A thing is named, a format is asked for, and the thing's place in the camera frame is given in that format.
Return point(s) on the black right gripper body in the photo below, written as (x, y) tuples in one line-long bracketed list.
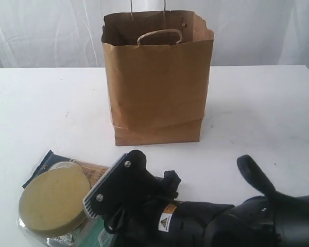
[(162, 220)]

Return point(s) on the clear jar gold lid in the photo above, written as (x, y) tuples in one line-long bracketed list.
[(51, 211)]

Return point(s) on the brown paper bag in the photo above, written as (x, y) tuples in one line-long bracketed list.
[(157, 67)]

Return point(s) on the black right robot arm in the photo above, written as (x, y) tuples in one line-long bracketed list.
[(270, 219)]

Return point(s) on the spaghetti packet navy blue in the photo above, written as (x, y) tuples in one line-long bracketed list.
[(53, 161)]

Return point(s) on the white curtain backdrop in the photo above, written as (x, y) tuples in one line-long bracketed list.
[(68, 33)]

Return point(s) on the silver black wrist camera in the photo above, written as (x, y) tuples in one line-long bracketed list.
[(126, 184)]

